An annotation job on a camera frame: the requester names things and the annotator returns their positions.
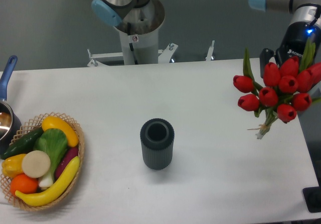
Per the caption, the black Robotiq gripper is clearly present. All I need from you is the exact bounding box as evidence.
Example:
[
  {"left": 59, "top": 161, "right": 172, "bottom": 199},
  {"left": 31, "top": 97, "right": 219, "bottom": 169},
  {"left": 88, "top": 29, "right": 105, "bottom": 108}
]
[{"left": 259, "top": 22, "right": 320, "bottom": 78}]

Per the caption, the red tulip bouquet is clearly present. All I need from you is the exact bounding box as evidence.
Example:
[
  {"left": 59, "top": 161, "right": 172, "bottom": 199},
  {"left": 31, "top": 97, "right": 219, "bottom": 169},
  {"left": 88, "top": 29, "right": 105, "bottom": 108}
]
[{"left": 233, "top": 40, "right": 320, "bottom": 139}]

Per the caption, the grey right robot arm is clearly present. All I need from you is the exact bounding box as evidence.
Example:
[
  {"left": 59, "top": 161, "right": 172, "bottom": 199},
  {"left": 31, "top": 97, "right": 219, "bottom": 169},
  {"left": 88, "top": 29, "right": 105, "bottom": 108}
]
[{"left": 248, "top": 0, "right": 320, "bottom": 75}]

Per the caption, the dark grey ribbed vase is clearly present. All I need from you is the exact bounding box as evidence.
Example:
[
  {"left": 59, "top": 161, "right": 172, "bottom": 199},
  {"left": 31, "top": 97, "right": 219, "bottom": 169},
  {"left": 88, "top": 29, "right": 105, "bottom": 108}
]
[{"left": 140, "top": 118, "right": 175, "bottom": 170}]

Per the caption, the black device at table edge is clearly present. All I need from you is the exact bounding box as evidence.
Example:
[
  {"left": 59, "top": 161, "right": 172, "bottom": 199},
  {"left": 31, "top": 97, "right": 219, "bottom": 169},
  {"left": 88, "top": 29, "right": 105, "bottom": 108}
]
[{"left": 302, "top": 186, "right": 321, "bottom": 213}]

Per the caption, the purple eggplant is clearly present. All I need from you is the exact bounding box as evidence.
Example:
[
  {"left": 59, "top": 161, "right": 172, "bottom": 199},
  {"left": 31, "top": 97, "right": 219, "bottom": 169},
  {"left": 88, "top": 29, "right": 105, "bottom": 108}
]
[{"left": 55, "top": 147, "right": 78, "bottom": 180}]

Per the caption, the yellow squash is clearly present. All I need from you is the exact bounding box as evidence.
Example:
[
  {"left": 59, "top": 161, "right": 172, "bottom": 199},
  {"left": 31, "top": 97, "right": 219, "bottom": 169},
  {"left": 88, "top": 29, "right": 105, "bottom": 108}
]
[{"left": 41, "top": 116, "right": 79, "bottom": 147}]

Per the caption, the green leafy bok choy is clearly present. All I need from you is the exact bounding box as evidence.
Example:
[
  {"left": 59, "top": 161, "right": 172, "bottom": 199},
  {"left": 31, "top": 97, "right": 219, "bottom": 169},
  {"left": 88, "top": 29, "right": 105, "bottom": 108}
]
[{"left": 33, "top": 129, "right": 68, "bottom": 190}]

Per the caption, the woven wicker basket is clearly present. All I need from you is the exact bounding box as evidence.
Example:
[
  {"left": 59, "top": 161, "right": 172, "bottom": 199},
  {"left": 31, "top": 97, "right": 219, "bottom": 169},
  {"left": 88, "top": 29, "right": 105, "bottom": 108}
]
[{"left": 1, "top": 113, "right": 85, "bottom": 211}]

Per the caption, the beige round disc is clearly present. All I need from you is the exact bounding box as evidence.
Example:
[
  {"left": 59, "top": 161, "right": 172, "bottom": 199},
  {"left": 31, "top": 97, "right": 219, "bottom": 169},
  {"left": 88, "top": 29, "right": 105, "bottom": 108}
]
[{"left": 22, "top": 150, "right": 51, "bottom": 178}]

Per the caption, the green cucumber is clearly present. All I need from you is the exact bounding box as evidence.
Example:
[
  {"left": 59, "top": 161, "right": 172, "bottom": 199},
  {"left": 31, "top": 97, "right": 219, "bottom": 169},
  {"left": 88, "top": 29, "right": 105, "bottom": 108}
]
[{"left": 1, "top": 128, "right": 44, "bottom": 160}]

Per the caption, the yellow banana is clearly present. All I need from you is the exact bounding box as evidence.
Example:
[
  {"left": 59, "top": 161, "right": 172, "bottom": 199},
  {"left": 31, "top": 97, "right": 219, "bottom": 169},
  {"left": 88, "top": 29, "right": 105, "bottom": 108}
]
[{"left": 15, "top": 156, "right": 80, "bottom": 207}]

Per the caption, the orange fruit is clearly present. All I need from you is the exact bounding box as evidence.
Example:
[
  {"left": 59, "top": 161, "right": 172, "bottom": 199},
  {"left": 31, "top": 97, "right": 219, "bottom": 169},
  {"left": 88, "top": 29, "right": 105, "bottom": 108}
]
[{"left": 10, "top": 174, "right": 38, "bottom": 196}]

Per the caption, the yellow bell pepper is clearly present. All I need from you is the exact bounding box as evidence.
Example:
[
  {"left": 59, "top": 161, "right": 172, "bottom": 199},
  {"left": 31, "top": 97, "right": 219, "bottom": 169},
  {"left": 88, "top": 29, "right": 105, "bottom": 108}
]
[{"left": 2, "top": 154, "right": 26, "bottom": 179}]

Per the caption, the white metal mounting frame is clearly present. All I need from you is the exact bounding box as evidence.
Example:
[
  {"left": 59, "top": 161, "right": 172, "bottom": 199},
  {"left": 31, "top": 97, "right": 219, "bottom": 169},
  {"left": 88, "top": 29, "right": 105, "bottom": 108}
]
[{"left": 87, "top": 40, "right": 215, "bottom": 67}]

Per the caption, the blue-handled saucepan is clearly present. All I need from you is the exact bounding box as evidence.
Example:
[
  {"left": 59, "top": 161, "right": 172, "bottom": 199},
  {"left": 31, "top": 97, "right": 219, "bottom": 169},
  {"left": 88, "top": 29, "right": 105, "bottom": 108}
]
[{"left": 1, "top": 55, "right": 21, "bottom": 154}]

